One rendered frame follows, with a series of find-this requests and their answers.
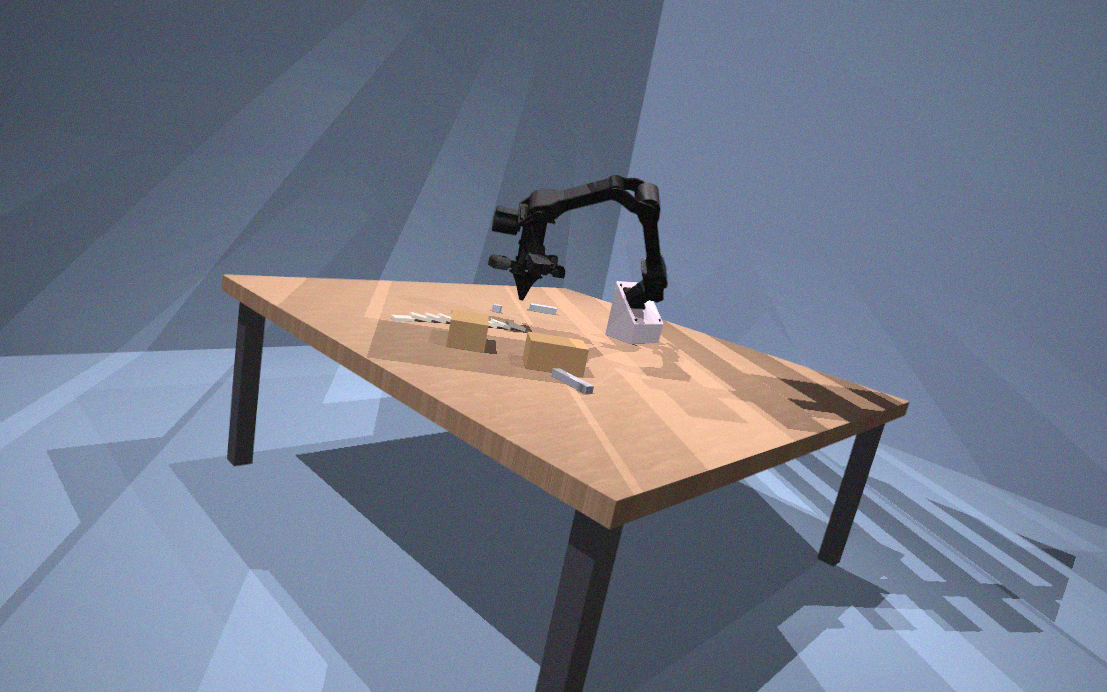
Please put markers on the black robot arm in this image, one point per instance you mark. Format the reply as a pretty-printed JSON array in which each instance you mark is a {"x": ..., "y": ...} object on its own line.
[{"x": 547, "y": 204}]

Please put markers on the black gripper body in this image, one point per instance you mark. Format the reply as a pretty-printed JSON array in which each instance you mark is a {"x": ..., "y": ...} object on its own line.
[{"x": 504, "y": 263}]

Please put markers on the brown wooden block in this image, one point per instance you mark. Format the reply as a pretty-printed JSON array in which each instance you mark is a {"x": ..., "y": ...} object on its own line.
[
  {"x": 544, "y": 352},
  {"x": 467, "y": 330}
]

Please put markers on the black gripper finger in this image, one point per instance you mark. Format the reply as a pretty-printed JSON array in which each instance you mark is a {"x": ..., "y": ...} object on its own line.
[
  {"x": 529, "y": 281},
  {"x": 520, "y": 280}
]

